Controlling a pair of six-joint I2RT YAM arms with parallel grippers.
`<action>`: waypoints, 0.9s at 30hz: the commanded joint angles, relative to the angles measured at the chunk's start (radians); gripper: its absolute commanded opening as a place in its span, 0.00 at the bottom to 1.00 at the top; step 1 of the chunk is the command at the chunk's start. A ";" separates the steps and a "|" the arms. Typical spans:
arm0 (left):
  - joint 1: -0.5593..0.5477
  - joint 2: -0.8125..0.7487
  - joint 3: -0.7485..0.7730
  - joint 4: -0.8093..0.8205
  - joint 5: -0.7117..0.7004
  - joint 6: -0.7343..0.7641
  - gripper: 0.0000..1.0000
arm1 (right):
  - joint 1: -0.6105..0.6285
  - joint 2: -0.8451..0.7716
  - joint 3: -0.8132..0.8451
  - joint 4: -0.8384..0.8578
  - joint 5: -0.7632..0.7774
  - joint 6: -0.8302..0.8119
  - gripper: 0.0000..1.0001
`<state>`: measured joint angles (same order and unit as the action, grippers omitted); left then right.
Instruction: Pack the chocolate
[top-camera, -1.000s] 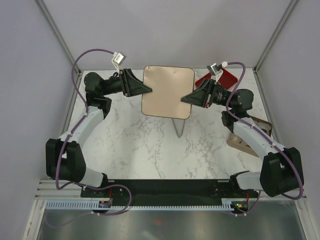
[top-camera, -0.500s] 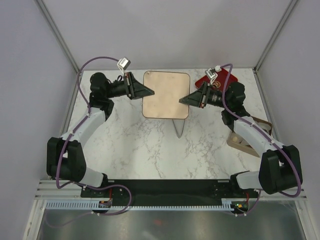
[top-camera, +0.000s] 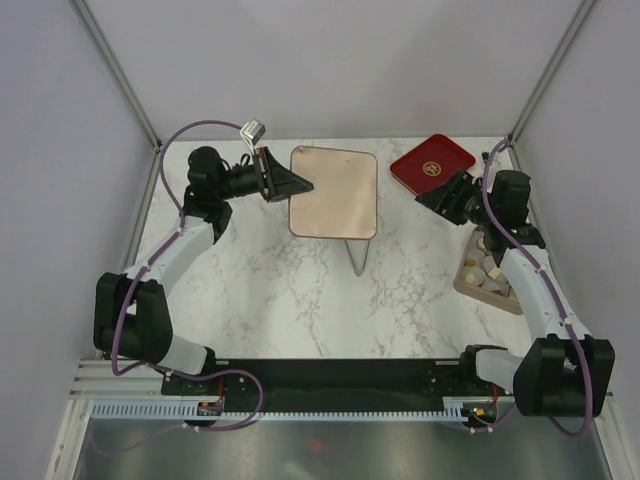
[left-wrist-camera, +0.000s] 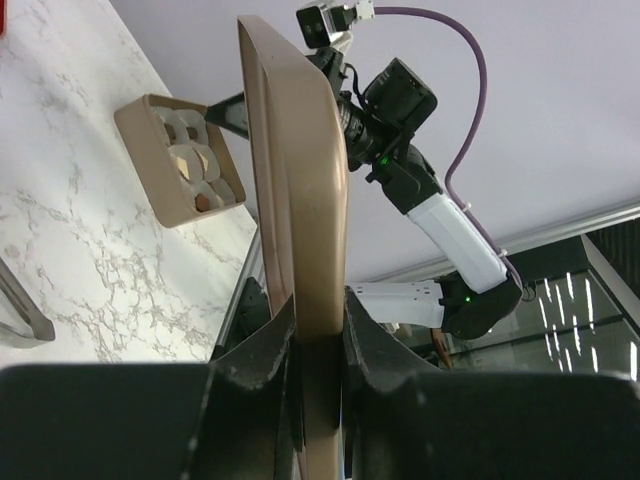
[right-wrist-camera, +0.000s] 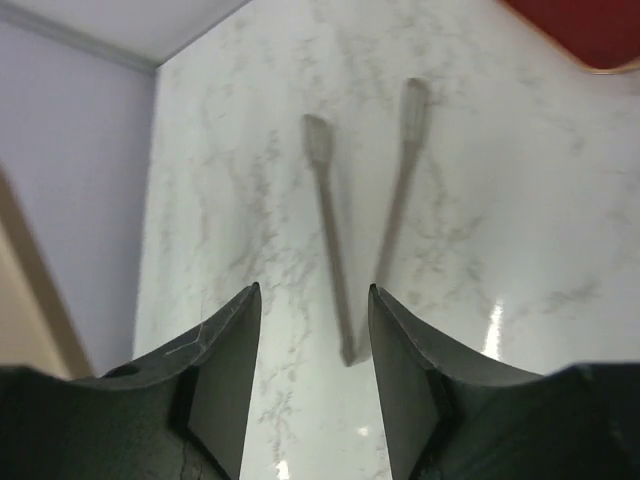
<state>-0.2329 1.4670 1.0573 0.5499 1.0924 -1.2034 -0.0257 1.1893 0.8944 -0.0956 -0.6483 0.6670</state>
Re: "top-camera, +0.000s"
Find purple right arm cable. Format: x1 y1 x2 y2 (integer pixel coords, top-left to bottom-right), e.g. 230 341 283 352
449 138 599 439

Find white square chocolate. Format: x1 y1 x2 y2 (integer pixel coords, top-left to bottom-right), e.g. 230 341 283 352
487 267 502 279

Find beige box lid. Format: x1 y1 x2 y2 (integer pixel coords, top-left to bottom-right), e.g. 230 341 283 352
289 146 378 240

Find aluminium frame post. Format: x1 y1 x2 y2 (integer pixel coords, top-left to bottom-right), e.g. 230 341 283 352
69 0 166 151
507 0 599 143

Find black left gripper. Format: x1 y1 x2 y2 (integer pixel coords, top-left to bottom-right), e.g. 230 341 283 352
216 148 313 203

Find red square tray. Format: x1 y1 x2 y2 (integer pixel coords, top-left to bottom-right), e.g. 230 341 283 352
389 134 476 196

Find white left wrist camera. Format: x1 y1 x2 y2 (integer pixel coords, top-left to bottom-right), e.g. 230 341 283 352
240 119 266 146

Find steel tongs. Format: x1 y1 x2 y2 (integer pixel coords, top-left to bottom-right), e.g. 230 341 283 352
344 240 371 277

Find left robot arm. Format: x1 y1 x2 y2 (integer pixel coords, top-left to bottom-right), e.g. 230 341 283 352
93 146 314 394

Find white cable duct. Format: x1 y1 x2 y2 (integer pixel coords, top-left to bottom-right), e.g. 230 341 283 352
90 398 479 422

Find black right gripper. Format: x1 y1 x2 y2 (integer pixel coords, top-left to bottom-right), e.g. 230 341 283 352
415 169 498 229

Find aluminium frame right post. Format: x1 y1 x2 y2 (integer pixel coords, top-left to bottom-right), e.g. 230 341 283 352
507 0 599 143

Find aluminium frame left post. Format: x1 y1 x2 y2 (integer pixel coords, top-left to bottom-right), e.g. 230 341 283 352
69 0 166 151

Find beige chocolate box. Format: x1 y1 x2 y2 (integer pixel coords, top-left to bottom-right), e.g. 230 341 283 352
453 228 523 315

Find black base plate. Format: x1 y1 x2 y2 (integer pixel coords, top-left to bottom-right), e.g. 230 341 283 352
161 358 508 414

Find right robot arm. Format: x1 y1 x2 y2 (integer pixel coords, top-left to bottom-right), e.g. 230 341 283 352
416 170 615 419

